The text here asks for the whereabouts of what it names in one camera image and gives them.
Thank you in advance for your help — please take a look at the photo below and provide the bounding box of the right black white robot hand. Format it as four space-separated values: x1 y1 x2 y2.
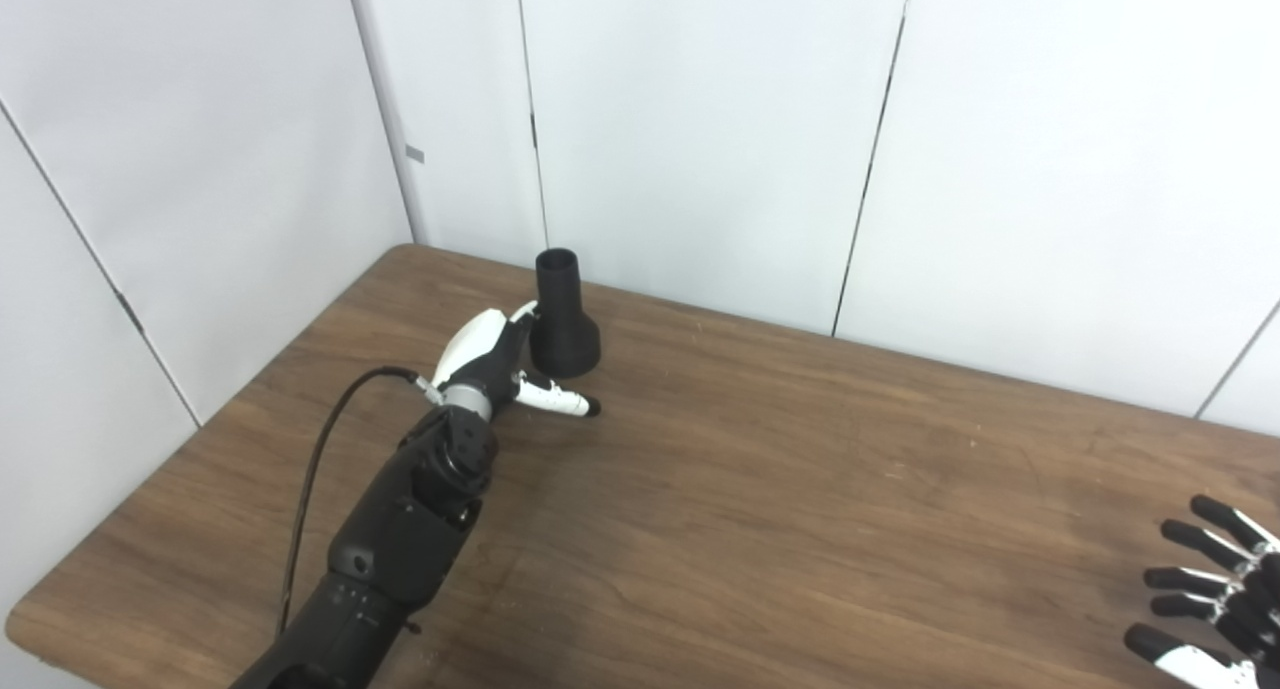
1123 494 1280 689

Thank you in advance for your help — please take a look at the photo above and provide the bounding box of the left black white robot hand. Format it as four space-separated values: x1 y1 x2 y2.
432 300 603 420

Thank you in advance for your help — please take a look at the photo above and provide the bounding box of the black flared nozzle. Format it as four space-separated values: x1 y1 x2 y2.
529 249 603 379

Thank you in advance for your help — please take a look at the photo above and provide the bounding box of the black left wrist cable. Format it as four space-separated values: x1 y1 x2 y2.
277 367 442 640

